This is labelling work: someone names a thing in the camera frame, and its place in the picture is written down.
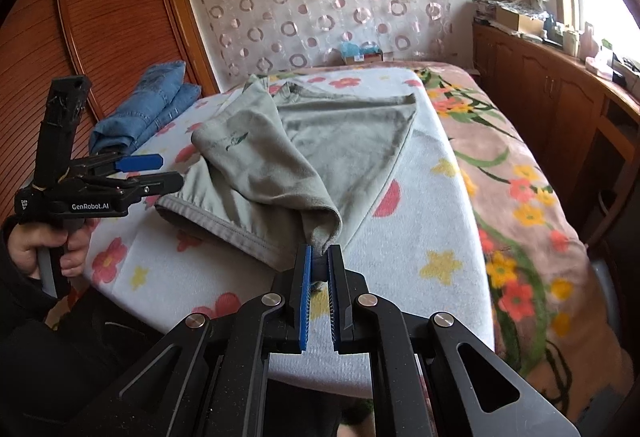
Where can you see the blue jeans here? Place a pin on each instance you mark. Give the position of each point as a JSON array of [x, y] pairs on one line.
[[150, 107]]

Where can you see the small printed cardboard box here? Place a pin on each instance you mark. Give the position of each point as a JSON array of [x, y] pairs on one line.
[[367, 57]]

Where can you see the plain brown cardboard box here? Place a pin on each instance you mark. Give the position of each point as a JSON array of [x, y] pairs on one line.
[[520, 21]]

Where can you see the wooden cabinet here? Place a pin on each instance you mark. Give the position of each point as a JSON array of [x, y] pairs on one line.
[[550, 92]]

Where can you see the wooden wardrobe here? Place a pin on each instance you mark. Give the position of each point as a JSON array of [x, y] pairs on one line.
[[110, 17]]

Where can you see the grey-green pants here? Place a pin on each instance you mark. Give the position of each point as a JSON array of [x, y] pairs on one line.
[[300, 152]]

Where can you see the pink floral blanket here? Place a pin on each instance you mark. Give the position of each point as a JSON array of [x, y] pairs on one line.
[[525, 157]]

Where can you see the person's left hand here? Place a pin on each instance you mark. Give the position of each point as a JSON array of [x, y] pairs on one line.
[[25, 247]]

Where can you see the person's left forearm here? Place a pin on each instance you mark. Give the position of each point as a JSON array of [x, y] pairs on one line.
[[30, 327]]

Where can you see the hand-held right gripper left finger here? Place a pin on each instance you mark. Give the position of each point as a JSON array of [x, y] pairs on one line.
[[303, 297]]

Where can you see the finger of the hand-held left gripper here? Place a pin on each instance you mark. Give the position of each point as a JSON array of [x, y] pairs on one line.
[[160, 183], [140, 162]]

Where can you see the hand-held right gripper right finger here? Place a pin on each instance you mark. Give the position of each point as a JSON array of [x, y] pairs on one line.
[[334, 297]]

